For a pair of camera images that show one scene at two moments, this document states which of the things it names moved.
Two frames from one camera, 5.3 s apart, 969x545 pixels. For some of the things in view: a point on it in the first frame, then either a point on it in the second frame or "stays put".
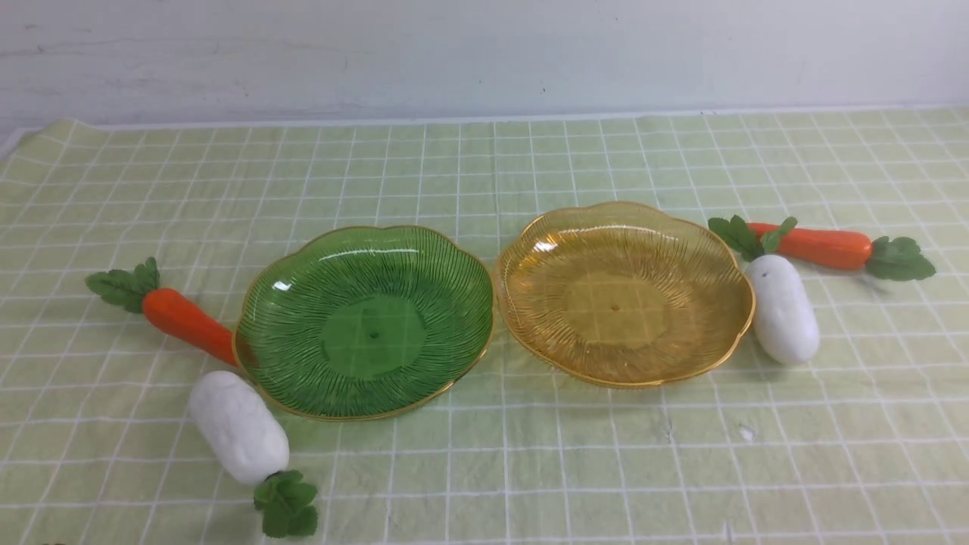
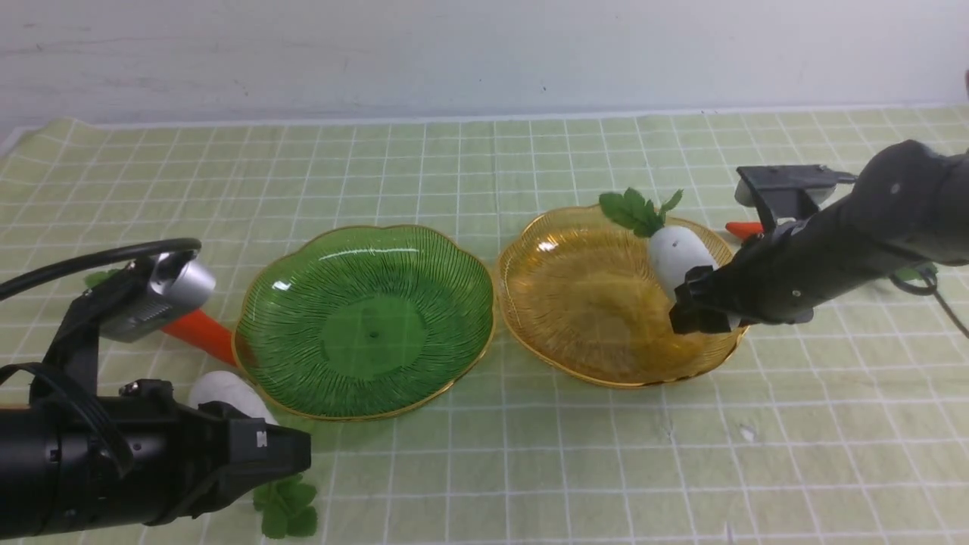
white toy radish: (786, 321) -> (671, 249)
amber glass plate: (620, 294) stays put
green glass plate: (362, 322) stays put
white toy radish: (249, 443) stays put
